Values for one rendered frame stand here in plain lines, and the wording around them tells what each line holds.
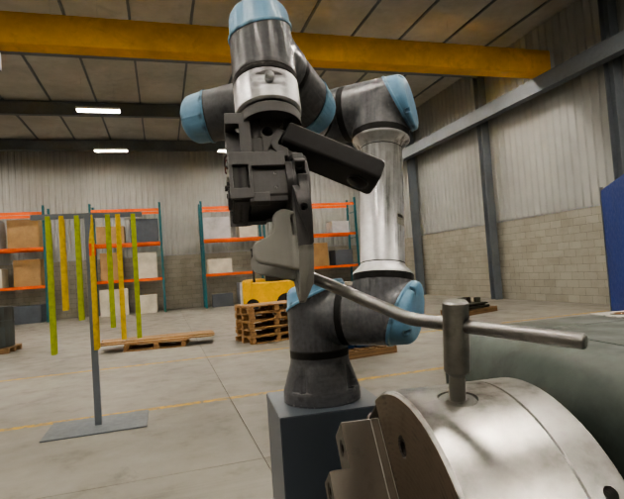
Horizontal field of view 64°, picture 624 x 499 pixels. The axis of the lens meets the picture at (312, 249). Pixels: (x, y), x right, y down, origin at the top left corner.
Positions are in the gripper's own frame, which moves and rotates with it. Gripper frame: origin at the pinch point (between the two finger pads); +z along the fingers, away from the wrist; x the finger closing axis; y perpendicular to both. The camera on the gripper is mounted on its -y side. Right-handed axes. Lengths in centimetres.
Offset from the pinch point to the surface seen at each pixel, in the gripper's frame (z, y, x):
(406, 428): 14.1, -6.4, 3.5
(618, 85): -623, -893, -746
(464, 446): 15.7, -8.4, 9.8
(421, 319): 5.3, -8.6, 6.1
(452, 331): 6.9, -10.1, 8.4
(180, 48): -747, 58, -786
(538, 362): 9.5, -23.9, -1.9
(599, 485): 19.3, -16.6, 12.3
